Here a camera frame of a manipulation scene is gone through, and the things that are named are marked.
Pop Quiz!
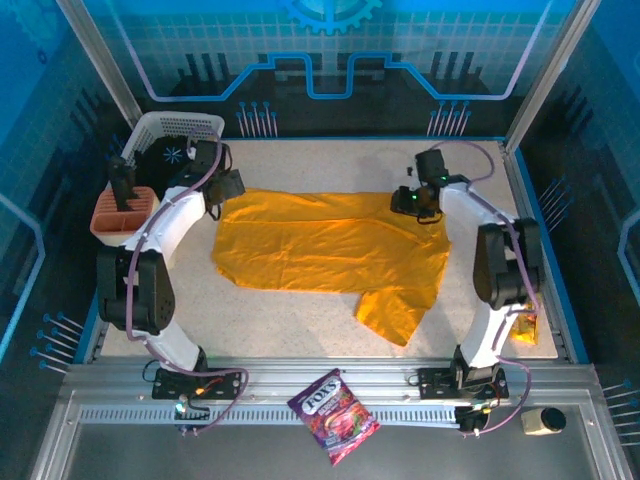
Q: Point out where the yellow t-shirt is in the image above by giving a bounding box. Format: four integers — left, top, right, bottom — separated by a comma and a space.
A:
210, 188, 453, 349

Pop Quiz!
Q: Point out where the black t-shirt with blue print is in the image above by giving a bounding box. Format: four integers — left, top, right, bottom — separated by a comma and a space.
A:
133, 135, 201, 199

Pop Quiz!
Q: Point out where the white plastic basket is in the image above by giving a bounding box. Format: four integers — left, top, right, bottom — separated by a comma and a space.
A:
119, 110, 226, 201

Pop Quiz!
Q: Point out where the cream knife block, orange top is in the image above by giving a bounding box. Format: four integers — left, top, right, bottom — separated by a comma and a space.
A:
88, 185, 174, 271

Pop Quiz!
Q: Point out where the yellow snack packet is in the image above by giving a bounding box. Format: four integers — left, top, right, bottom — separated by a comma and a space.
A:
508, 305, 542, 346

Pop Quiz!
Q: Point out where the purple candy bag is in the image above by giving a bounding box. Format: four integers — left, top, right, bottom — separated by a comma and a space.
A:
286, 368, 381, 467

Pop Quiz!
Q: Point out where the cream and black small container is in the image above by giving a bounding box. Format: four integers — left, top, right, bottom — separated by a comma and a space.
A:
519, 407, 568, 437

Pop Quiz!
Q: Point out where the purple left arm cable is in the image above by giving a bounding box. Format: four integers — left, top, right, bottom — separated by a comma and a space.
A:
124, 124, 250, 437

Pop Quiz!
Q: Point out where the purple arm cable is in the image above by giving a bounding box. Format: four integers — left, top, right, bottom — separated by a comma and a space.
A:
124, 124, 250, 437
429, 140, 544, 439

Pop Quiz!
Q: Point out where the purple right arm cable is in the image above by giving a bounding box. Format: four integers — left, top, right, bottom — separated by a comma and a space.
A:
429, 140, 544, 439

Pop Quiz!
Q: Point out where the black knife handle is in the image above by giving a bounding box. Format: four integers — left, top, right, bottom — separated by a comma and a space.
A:
105, 154, 142, 214

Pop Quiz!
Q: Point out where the aluminium frame post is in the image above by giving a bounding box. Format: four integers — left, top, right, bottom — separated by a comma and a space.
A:
53, 0, 146, 132
503, 0, 599, 151

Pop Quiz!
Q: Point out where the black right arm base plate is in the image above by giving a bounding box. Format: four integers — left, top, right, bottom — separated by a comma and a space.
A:
417, 367, 509, 401

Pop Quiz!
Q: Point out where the aluminium frame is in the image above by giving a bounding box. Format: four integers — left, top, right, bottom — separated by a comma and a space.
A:
29, 355, 636, 480

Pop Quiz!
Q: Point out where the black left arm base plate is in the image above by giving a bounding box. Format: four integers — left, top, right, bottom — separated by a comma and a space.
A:
151, 367, 244, 401

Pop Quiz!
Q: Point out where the slotted aluminium rail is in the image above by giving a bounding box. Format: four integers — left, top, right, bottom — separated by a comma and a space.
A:
77, 403, 464, 427

